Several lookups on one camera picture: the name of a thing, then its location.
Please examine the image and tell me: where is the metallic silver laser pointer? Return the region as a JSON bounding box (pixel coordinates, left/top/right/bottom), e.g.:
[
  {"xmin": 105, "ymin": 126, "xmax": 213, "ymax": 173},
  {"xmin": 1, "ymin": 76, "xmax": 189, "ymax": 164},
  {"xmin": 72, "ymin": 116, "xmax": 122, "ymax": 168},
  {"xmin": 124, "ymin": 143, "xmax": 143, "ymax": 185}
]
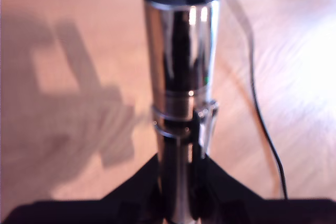
[{"xmin": 143, "ymin": 0, "xmax": 221, "ymax": 224}]

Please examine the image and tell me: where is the thick black cable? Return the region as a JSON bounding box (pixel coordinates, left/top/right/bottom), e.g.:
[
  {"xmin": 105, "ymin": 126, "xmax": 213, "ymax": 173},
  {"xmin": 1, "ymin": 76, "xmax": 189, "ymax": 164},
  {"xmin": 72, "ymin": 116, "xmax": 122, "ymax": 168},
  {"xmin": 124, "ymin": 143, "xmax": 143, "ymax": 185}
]
[{"xmin": 211, "ymin": 0, "xmax": 289, "ymax": 200}]

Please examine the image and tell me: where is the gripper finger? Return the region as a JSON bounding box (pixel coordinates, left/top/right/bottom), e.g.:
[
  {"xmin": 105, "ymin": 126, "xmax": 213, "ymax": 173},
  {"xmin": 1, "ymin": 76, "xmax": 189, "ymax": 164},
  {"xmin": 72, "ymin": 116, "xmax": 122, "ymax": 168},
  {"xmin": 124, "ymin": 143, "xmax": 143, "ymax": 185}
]
[
  {"xmin": 101, "ymin": 155, "xmax": 165, "ymax": 224},
  {"xmin": 194, "ymin": 155, "xmax": 264, "ymax": 224}
]

